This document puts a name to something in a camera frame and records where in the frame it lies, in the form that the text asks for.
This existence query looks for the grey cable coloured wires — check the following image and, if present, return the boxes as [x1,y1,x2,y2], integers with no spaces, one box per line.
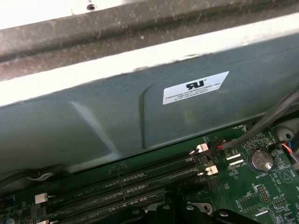
[280,141,299,164]

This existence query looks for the white case sticker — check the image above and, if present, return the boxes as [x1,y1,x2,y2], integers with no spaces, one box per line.
[163,70,230,106]

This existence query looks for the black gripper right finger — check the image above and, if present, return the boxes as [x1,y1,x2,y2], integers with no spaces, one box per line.
[174,190,256,224]

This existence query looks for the coin cell battery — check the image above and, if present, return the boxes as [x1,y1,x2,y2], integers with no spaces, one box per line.
[249,149,274,174]

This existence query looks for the open PC case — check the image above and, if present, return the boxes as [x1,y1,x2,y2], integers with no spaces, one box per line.
[0,0,299,187]

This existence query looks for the RAM slot white latches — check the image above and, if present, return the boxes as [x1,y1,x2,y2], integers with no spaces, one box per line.
[34,143,209,206]
[65,165,219,224]

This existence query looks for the thick grey cable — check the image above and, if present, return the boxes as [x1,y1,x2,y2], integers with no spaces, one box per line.
[219,90,299,151]

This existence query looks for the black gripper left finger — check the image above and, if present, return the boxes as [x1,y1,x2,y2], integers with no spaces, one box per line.
[125,190,175,224]

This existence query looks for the green motherboard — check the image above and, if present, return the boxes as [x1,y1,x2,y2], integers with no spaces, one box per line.
[0,121,299,224]

